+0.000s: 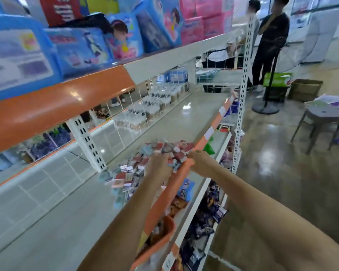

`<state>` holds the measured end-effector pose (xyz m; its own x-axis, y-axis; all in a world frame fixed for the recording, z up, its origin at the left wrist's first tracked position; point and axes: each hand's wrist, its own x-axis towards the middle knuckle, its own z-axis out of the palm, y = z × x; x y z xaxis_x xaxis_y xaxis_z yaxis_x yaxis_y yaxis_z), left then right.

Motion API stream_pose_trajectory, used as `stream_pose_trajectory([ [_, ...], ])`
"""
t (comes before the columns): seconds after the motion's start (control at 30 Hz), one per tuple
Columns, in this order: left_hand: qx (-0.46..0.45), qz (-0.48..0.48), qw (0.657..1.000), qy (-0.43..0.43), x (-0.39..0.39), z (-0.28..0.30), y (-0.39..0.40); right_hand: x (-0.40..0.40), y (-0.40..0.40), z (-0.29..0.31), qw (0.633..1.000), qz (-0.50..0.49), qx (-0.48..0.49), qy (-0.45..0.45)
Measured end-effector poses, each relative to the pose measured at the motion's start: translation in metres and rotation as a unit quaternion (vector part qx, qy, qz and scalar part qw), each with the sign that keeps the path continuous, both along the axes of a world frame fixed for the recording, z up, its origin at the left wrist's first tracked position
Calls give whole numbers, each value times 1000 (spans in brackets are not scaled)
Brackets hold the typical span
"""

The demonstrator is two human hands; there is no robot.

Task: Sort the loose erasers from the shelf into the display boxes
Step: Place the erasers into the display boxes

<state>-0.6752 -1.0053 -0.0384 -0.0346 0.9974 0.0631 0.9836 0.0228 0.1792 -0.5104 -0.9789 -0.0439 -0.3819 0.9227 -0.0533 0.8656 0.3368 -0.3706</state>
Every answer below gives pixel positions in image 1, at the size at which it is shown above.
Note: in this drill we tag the person's left hand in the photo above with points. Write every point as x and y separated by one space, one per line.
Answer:
158 169

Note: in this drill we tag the person's right hand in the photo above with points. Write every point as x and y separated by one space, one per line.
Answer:
206 163

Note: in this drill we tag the pile of mixed erasers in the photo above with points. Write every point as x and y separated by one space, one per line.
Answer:
130 169

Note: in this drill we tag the person's left forearm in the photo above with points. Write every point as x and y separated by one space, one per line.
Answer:
121 234

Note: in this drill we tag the person's right forearm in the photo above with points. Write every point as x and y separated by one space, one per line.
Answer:
277 223

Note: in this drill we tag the white orange metal shelf unit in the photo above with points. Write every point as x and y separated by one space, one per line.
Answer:
62 223

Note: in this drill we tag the brown cardboard box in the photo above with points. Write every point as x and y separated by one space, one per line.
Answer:
305 90

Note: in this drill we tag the green packet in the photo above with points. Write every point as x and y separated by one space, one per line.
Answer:
209 148

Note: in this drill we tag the row of dark snack packets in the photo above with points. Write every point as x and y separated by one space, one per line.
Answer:
203 223

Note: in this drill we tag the green plastic crate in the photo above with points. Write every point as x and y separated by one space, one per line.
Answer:
278 81

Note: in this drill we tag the grey round stool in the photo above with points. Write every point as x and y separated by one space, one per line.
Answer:
322 118

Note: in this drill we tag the pink package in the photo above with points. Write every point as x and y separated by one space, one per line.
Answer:
217 24
209 7
191 31

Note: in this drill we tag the row of blue packages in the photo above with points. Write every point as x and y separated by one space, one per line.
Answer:
73 45

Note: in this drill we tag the white standing appliance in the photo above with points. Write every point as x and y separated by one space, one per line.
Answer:
322 33

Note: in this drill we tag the red package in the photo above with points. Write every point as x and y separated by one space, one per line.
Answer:
59 8

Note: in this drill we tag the dark frame window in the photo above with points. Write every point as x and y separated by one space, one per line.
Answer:
302 8

